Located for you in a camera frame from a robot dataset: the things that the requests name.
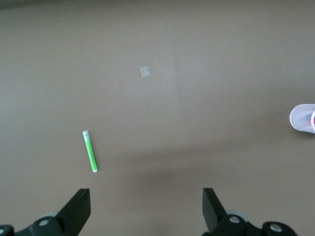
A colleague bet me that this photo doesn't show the green highlighter pen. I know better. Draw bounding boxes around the green highlighter pen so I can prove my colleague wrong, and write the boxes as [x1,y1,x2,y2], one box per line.
[82,130,99,173]

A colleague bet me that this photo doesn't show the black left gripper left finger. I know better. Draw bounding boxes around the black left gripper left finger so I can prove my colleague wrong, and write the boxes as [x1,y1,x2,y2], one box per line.
[0,188,91,236]

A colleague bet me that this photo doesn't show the purple highlighter pen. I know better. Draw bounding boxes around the purple highlighter pen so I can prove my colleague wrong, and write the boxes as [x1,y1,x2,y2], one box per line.
[297,113,313,125]

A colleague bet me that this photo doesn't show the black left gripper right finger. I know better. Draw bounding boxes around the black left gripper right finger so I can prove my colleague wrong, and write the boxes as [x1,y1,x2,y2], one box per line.
[201,188,298,236]

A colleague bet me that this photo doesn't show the small square tape patch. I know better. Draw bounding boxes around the small square tape patch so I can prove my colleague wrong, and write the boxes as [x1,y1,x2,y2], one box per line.
[139,66,151,79]

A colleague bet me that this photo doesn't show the pink mesh pen holder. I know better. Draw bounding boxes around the pink mesh pen holder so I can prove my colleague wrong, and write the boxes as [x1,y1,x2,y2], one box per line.
[289,103,315,134]

